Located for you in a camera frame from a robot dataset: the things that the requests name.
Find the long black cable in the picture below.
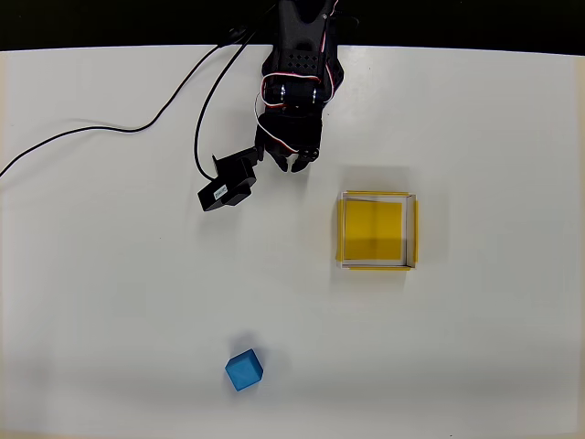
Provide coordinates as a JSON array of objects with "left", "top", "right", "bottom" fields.
[{"left": 0, "top": 27, "right": 257, "bottom": 180}]

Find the red white servo wire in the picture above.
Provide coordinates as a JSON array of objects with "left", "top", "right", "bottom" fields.
[{"left": 253, "top": 71, "right": 323, "bottom": 156}]

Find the yellow open box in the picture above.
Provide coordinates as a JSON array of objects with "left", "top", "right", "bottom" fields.
[{"left": 335, "top": 188, "right": 420, "bottom": 274}]

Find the black camera on bracket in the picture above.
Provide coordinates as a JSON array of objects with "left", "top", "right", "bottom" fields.
[{"left": 197, "top": 145, "right": 265, "bottom": 213}]

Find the black camera cable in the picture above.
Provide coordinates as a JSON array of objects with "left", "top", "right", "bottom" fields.
[{"left": 194, "top": 32, "right": 257, "bottom": 181}]

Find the blue cube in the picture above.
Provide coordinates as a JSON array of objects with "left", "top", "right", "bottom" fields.
[{"left": 224, "top": 348, "right": 265, "bottom": 393}]

